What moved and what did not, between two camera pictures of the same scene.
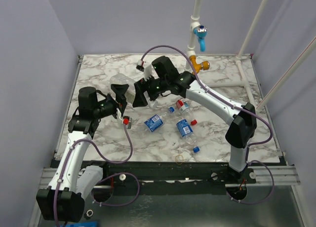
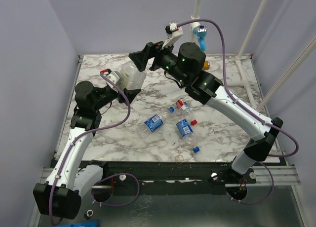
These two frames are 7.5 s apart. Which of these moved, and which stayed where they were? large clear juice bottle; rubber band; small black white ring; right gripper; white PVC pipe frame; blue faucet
Moved: right gripper; large clear juice bottle
Stayed: blue faucet; small black white ring; rubber band; white PVC pipe frame
